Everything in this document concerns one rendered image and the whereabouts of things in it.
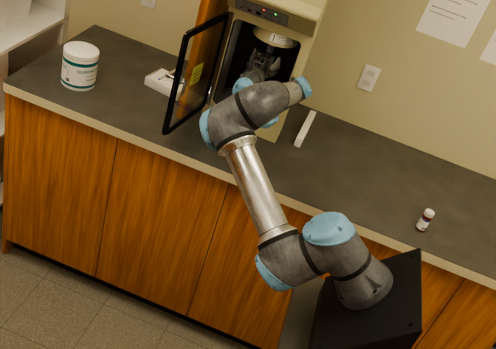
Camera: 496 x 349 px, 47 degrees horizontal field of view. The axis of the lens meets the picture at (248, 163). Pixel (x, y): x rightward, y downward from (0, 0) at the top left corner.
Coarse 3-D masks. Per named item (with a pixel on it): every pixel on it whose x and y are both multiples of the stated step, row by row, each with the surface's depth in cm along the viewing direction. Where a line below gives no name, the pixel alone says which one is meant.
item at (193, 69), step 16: (208, 32) 191; (192, 48) 185; (208, 48) 198; (176, 64) 182; (192, 64) 191; (208, 64) 205; (192, 80) 198; (208, 80) 213; (176, 96) 192; (192, 96) 205; (176, 112) 199
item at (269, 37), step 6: (258, 30) 207; (264, 30) 205; (258, 36) 207; (264, 36) 205; (270, 36) 204; (276, 36) 204; (282, 36) 204; (270, 42) 205; (276, 42) 205; (282, 42) 205; (288, 42) 206; (294, 42) 208
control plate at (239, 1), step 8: (240, 0) 190; (240, 8) 196; (248, 8) 193; (256, 8) 191; (264, 8) 188; (264, 16) 194; (272, 16) 192; (280, 16) 189; (288, 16) 187; (280, 24) 195
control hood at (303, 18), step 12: (228, 0) 194; (252, 0) 186; (264, 0) 184; (276, 0) 186; (288, 0) 189; (288, 12) 184; (300, 12) 183; (312, 12) 186; (288, 24) 193; (300, 24) 189; (312, 24) 186; (312, 36) 195
